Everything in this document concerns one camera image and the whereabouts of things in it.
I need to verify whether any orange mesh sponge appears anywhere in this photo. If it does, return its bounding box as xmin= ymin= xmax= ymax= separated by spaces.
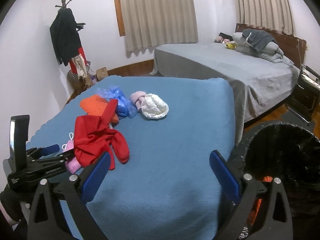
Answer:
xmin=80 ymin=94 xmax=119 ymax=125
xmin=247 ymin=176 xmax=273 ymax=226

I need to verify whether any red cloth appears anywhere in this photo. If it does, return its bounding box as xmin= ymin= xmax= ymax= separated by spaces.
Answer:
xmin=74 ymin=99 xmax=130 ymax=170

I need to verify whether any blue plastic bag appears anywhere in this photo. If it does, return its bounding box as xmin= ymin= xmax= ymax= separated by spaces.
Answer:
xmin=96 ymin=86 xmax=137 ymax=119

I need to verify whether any pink knitted sock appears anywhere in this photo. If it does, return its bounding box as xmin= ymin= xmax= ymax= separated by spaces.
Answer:
xmin=129 ymin=91 xmax=146 ymax=111

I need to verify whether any white tissue ball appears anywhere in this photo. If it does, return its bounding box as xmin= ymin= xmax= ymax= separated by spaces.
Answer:
xmin=141 ymin=93 xmax=169 ymax=119

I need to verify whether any black lined trash bin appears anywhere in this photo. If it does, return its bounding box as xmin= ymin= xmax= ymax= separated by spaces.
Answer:
xmin=228 ymin=121 xmax=319 ymax=239

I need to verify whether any checkered basket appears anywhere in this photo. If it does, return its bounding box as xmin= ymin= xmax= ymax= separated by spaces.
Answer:
xmin=67 ymin=62 xmax=87 ymax=90

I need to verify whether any wooden coat rack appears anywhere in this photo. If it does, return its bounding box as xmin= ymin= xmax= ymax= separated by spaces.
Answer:
xmin=49 ymin=0 xmax=91 ymax=90

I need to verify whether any brown paper bag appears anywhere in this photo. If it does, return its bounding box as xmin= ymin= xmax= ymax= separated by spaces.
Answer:
xmin=96 ymin=67 xmax=108 ymax=81

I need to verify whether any red hanging garment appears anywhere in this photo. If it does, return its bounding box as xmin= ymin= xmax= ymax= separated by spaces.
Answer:
xmin=69 ymin=47 xmax=87 ymax=76

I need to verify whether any blue table cloth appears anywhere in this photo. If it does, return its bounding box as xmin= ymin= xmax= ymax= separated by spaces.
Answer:
xmin=27 ymin=76 xmax=235 ymax=239

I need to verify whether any black bedside chair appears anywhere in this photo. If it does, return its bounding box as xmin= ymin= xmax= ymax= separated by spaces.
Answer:
xmin=286 ymin=64 xmax=319 ymax=123

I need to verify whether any black hanging jacket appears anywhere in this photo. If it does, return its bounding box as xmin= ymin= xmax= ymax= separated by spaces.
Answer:
xmin=49 ymin=8 xmax=82 ymax=66

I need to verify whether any bed with grey sheet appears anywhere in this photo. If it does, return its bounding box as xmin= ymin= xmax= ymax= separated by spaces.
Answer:
xmin=153 ymin=43 xmax=299 ymax=145

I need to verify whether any grey pillow pile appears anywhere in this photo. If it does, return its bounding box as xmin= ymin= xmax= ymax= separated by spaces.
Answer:
xmin=232 ymin=29 xmax=294 ymax=67

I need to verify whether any wooden headboard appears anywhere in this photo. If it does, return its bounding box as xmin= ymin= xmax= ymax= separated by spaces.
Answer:
xmin=235 ymin=23 xmax=307 ymax=68

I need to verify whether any left beige curtain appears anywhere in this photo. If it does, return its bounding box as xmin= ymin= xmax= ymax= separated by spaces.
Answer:
xmin=120 ymin=0 xmax=199 ymax=52

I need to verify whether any beige curtain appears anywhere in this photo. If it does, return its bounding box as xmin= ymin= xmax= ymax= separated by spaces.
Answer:
xmin=235 ymin=0 xmax=296 ymax=36
xmin=120 ymin=0 xmax=199 ymax=52

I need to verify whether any yellow plush toy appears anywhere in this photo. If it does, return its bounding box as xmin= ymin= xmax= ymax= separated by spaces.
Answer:
xmin=225 ymin=41 xmax=237 ymax=50

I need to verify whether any dark grey folded blanket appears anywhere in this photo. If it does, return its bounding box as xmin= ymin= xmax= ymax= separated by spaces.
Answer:
xmin=242 ymin=29 xmax=278 ymax=53

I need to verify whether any right beige curtain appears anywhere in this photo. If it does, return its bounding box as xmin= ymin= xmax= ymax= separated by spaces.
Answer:
xmin=235 ymin=0 xmax=296 ymax=36

